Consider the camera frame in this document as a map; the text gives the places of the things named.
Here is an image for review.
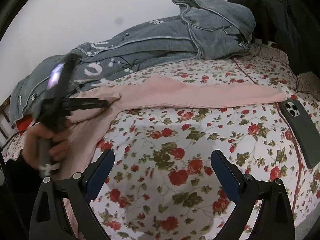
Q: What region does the floral bed sheet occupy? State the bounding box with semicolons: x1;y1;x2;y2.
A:
1;43;320;240

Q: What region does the pink ribbed garment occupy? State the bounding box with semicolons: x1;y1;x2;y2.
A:
58;76;287;239

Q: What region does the black clothing pile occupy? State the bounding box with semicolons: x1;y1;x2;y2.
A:
228;0;319;77

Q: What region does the white wooden bed frame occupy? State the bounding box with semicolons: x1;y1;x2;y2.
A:
0;96;16;147

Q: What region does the dark green cased smartphone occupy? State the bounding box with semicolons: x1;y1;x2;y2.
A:
279;99;320;168

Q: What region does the person's left hand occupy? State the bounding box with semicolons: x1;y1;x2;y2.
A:
22;119;72;170

